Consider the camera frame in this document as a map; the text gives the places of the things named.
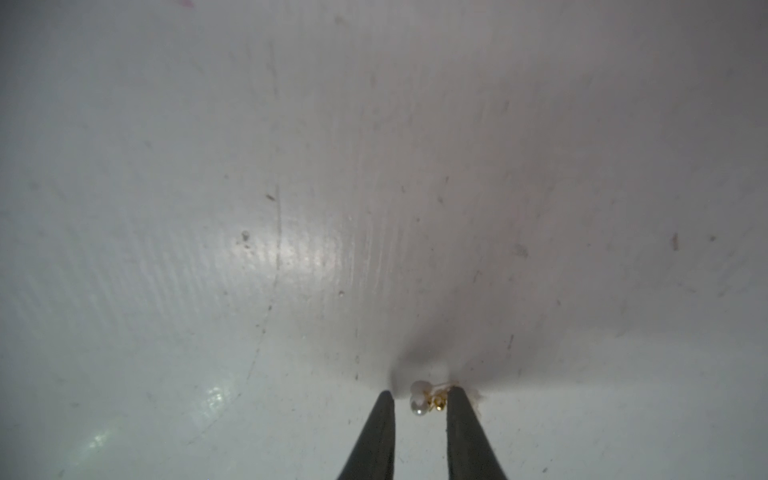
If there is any gold pearl earring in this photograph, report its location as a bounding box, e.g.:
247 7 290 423
409 380 458 417

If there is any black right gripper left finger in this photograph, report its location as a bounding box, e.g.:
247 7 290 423
337 390 396 480

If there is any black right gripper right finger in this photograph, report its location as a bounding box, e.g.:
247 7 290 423
445 386 507 480

